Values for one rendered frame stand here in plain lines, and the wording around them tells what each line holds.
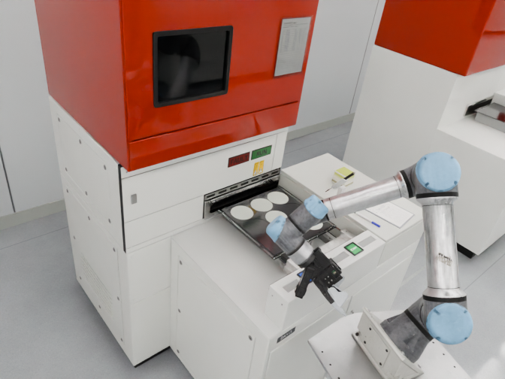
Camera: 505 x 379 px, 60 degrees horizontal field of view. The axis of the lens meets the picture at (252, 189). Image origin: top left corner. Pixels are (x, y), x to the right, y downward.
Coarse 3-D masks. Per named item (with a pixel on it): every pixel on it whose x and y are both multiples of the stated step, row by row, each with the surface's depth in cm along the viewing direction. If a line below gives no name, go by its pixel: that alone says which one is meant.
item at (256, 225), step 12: (240, 204) 194; (276, 204) 197; (288, 204) 198; (300, 204) 199; (228, 216) 186; (252, 216) 187; (264, 216) 188; (288, 216) 190; (252, 228) 181; (264, 228) 182; (324, 228) 186; (264, 240) 175; (276, 252) 170
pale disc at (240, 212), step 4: (232, 208) 190; (236, 208) 191; (240, 208) 191; (244, 208) 191; (248, 208) 192; (232, 212) 188; (236, 212) 188; (240, 212) 189; (244, 212) 189; (248, 212) 189; (252, 212) 190; (236, 216) 186; (240, 216) 186; (244, 216) 187; (248, 216) 187
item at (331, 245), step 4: (332, 240) 183; (336, 240) 183; (340, 240) 184; (344, 240) 184; (324, 244) 180; (328, 244) 180; (332, 244) 181; (336, 244) 181; (324, 248) 178; (328, 248) 178; (332, 248) 179; (324, 252) 176; (284, 268) 167; (288, 268) 166; (288, 272) 166
